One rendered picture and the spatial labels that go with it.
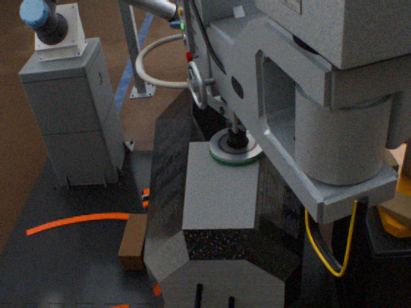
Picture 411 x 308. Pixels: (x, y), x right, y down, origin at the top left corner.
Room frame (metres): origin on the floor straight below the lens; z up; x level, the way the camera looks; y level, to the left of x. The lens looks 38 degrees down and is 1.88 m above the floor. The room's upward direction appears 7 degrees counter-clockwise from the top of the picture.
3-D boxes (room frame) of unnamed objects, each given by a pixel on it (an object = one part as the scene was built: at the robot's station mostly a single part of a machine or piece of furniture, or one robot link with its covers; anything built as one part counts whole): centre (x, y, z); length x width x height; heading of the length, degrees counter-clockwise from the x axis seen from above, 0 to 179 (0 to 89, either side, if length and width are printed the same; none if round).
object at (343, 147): (0.75, -0.27, 1.34); 0.19 x 0.19 x 0.20
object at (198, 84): (1.24, -0.02, 1.20); 0.15 x 0.10 x 0.15; 14
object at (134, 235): (1.67, 0.44, 0.07); 0.30 x 0.12 x 0.12; 171
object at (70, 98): (2.47, 0.79, 0.43); 0.50 x 0.50 x 0.85; 84
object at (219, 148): (1.38, -0.11, 0.84); 0.21 x 0.21 x 0.01
